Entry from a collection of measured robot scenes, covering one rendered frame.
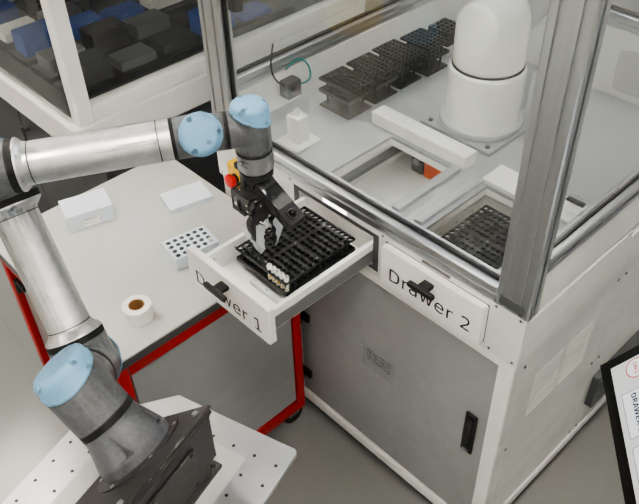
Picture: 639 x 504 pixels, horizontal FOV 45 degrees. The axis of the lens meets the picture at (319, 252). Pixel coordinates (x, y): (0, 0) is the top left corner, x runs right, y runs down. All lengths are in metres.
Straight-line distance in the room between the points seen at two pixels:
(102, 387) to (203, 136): 0.48
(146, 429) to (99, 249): 0.77
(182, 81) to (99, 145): 1.12
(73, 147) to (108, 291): 0.67
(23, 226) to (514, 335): 0.99
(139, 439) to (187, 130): 0.55
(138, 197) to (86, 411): 0.95
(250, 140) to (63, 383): 0.56
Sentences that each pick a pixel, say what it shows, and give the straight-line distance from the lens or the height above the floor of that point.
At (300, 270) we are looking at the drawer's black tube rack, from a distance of 1.74.
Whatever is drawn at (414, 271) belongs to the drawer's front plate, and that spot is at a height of 0.91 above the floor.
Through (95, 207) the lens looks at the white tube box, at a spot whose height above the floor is 0.81.
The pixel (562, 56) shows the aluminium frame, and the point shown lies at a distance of 1.28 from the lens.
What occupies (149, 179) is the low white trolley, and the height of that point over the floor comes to 0.76.
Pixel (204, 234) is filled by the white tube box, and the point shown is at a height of 0.79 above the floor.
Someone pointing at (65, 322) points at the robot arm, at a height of 1.02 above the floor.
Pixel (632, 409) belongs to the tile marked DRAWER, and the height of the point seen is 1.00.
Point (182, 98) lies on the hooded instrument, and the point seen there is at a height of 0.86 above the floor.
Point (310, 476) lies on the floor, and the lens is 2.46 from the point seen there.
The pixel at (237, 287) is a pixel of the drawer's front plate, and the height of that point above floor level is 0.93.
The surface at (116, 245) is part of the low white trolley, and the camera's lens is 2.10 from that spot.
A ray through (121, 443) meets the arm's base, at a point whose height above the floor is 0.94.
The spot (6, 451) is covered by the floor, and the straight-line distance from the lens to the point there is 2.73.
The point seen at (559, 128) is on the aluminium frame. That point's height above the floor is 1.39.
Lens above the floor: 2.08
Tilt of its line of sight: 42 degrees down
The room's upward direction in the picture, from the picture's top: 2 degrees counter-clockwise
